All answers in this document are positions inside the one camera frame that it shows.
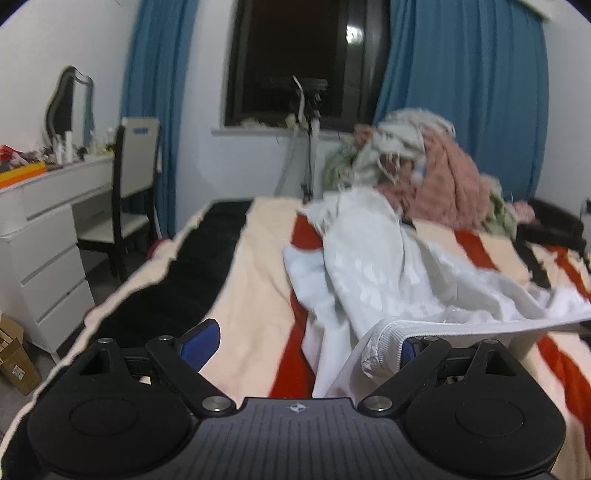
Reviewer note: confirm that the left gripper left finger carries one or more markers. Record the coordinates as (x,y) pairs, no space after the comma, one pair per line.
(178,362)

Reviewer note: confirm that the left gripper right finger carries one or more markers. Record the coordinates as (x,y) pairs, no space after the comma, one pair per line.
(423,357)

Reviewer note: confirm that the white t-shirt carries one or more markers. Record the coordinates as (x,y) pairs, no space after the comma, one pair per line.
(374,283)

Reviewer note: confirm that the cardboard box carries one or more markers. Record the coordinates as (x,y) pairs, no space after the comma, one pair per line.
(15,363)

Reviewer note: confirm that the pink fluffy blanket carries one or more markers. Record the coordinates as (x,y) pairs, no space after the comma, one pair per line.
(453,192)

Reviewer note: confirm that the white dresser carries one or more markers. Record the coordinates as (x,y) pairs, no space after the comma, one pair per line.
(43,283)

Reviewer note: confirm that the grey white hoodie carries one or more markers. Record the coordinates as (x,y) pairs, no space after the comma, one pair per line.
(399,139)

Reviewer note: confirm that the grey black chair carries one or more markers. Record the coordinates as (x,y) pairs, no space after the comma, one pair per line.
(132,195)

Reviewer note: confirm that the cosmetic bottles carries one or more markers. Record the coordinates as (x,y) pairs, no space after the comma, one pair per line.
(60,151)

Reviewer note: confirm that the orange box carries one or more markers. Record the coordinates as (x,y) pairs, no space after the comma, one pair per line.
(17,175)

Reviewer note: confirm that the garment steamer stand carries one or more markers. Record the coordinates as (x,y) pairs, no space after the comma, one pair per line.
(307,120)

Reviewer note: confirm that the left blue curtain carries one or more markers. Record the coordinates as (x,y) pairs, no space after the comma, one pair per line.
(154,84)

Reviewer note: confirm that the blue curtain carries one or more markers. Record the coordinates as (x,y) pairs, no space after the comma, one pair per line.
(483,66)
(154,84)

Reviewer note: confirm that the right blue curtain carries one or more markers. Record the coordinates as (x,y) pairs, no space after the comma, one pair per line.
(483,66)

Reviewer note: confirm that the dark window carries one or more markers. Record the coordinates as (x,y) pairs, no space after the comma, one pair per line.
(335,52)

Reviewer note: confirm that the wavy frame mirror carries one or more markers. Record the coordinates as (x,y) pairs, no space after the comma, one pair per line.
(70,108)

